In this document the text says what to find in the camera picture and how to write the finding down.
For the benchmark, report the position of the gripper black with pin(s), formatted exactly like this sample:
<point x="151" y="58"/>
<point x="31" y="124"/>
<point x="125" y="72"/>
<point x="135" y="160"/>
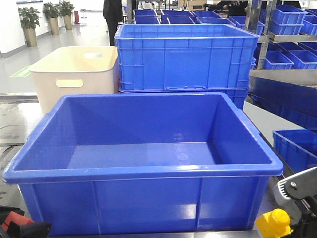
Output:
<point x="307" y="225"/>

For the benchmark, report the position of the gripper finger seen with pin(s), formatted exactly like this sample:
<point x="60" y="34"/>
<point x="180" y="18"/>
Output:
<point x="34" y="230"/>

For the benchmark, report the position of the yellow duplo block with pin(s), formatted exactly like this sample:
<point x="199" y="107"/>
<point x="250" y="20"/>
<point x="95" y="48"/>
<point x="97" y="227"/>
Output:
<point x="274" y="224"/>

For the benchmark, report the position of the red cube block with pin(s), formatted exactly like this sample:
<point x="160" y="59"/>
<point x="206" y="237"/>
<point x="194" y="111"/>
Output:
<point x="16" y="218"/>

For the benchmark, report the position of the blue bin at right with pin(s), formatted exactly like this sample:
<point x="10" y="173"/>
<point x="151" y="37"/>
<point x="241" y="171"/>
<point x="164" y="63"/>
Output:
<point x="298" y="148"/>

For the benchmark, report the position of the blue target bin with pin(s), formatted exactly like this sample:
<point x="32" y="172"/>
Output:
<point x="143" y="163"/>

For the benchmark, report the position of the cream plastic basket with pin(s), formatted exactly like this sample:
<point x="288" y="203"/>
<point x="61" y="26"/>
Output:
<point x="75" y="70"/>

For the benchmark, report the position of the large blue ribbed crate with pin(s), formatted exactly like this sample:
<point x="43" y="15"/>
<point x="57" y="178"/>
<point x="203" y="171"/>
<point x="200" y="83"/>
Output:
<point x="185" y="58"/>

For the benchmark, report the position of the potted plant left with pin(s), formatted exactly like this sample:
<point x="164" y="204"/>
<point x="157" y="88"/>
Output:
<point x="29" y="18"/>

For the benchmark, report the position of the potted plant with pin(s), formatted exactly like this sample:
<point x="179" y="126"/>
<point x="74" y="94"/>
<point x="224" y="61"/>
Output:
<point x="65" y="11"/>
<point x="29" y="18"/>
<point x="51" y="12"/>

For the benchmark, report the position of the potted plant middle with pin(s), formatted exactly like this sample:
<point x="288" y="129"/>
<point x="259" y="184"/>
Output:
<point x="51" y="12"/>

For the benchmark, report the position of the potted plant right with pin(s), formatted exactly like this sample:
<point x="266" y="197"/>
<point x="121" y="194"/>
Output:
<point x="65" y="11"/>

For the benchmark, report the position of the person in black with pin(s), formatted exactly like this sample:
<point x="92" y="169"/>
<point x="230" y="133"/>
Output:
<point x="112" y="12"/>

